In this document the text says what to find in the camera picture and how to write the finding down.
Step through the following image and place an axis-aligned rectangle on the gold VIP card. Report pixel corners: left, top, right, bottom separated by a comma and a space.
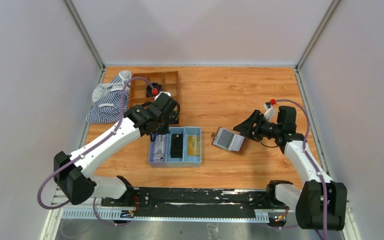
187, 135, 201, 157

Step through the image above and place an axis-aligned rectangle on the striped blue white cloth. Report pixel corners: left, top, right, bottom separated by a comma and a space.
86, 70, 132, 125

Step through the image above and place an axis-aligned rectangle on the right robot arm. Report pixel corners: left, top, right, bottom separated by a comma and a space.
233, 102, 348, 231

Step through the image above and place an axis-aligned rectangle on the grey card in box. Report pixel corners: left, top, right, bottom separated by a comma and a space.
152, 134, 167, 163

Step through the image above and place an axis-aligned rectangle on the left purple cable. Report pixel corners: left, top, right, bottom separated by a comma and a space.
37, 76, 161, 227

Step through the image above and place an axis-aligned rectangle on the brown wooden grid tray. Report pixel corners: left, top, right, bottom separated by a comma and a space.
126, 71, 181, 127

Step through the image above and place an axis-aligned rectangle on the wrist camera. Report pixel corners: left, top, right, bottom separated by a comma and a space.
263, 102, 276, 121
155, 91, 172, 99

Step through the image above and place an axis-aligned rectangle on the black card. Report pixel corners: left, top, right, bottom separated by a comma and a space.
170, 134, 184, 158

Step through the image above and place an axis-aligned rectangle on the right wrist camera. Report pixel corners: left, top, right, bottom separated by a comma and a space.
263, 102, 276, 121

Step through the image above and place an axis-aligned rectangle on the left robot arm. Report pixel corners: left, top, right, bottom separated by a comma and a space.
51, 92, 180, 205

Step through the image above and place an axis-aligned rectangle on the brown leather card holder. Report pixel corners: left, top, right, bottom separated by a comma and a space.
211, 127, 245, 152

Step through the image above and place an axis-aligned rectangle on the blue three-compartment box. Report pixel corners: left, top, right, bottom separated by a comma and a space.
148, 126, 202, 168

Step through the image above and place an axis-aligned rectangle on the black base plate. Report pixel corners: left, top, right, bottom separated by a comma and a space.
99, 187, 287, 220

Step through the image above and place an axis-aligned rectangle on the black rolled belt top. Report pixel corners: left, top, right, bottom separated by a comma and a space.
146, 83, 159, 98

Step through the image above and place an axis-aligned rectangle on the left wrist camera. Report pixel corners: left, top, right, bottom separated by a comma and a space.
155, 91, 172, 99

